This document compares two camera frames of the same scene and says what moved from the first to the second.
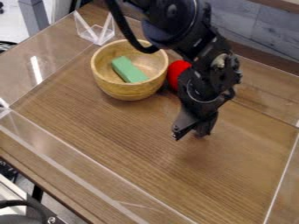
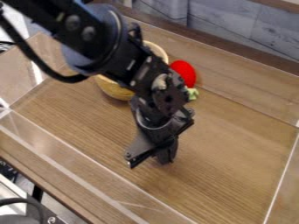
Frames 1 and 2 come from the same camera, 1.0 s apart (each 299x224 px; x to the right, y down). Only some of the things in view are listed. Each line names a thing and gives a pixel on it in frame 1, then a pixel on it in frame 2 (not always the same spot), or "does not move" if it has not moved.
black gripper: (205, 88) -> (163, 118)
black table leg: (38, 193) does not move
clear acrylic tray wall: (109, 150) does not move
